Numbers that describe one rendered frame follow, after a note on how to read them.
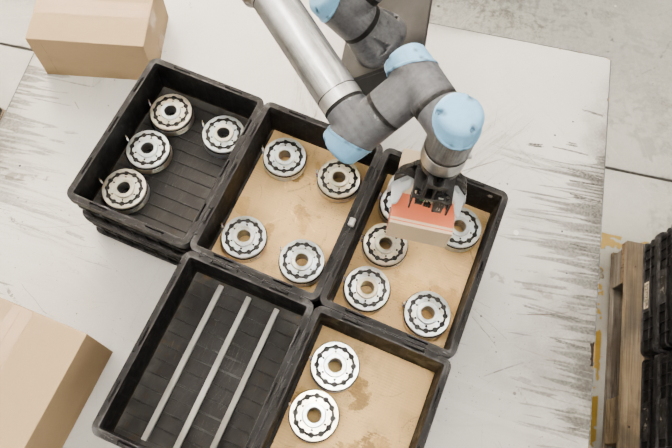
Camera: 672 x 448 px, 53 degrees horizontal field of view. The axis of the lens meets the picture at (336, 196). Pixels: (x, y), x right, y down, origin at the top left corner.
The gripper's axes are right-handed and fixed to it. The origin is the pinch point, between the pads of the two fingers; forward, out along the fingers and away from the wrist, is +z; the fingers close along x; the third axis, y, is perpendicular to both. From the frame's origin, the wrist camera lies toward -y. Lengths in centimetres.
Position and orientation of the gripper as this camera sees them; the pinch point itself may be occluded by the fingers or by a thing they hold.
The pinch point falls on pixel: (425, 194)
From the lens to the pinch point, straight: 131.9
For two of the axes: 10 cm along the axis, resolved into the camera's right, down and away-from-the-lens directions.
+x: 9.8, 2.1, -0.5
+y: -2.1, 9.0, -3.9
